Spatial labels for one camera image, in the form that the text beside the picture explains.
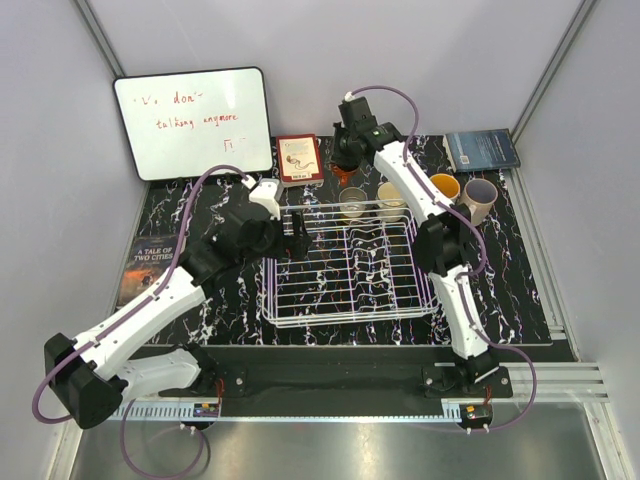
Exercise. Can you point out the floral iridescent white mug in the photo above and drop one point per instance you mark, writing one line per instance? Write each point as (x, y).
(448, 185)

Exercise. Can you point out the orange ceramic mug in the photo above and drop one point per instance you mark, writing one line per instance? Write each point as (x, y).
(343, 174)

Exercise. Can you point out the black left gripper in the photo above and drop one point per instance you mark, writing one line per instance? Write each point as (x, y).
(298, 242)

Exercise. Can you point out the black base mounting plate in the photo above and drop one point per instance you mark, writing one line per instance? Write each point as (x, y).
(313, 383)

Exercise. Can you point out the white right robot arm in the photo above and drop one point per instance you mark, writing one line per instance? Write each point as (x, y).
(440, 247)

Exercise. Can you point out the cream ribbed mug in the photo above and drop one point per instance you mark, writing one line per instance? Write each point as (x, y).
(390, 205)

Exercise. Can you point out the Tale of Two Cities book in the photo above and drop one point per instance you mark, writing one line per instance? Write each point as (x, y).
(148, 259)

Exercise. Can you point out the white wire dish rack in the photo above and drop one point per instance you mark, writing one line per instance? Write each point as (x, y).
(358, 268)

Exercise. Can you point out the white dry-erase board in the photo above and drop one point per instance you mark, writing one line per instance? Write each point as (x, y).
(179, 125)

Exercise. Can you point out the dark blue book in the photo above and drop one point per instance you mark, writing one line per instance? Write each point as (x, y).
(485, 150)

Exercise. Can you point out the red and white book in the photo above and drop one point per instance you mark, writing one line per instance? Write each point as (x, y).
(299, 160)

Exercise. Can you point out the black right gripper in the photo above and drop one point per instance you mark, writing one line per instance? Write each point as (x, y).
(337, 158)

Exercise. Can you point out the pink iridescent mug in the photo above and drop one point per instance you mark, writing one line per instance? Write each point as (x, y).
(479, 195)

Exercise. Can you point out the brown and cream cup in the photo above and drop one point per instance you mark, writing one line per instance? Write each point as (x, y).
(352, 202)

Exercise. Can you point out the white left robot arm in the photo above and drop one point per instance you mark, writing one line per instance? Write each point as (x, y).
(93, 374)

